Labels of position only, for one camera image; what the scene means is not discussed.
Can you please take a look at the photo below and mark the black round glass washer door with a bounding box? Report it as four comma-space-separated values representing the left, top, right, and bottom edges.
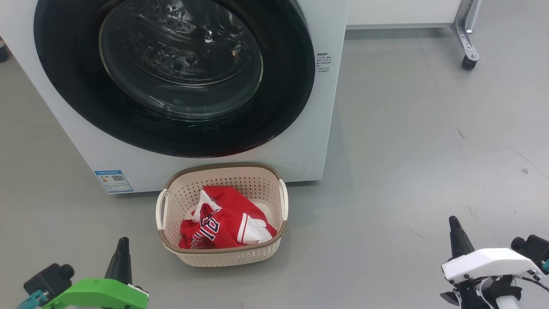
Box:
33, 0, 316, 158

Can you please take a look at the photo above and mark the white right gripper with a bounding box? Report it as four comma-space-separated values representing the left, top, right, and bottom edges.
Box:
441, 215, 544, 285

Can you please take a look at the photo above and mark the cream perforated laundry basket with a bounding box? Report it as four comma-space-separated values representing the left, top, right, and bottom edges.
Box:
155, 162, 289, 268

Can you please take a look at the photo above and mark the white washing machine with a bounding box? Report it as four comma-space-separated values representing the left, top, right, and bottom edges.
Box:
0, 0, 350, 194

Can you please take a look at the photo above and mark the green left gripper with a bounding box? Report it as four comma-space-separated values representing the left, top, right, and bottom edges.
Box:
42, 237, 149, 309

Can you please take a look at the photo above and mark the red jersey with striped trim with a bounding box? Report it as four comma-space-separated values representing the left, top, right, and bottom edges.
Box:
178, 186, 275, 250

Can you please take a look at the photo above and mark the metal frame leg with caster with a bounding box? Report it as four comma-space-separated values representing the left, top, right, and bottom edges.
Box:
450, 0, 483, 71

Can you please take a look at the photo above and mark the blue energy label sticker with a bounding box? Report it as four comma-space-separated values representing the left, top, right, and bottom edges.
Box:
94, 170, 134, 194

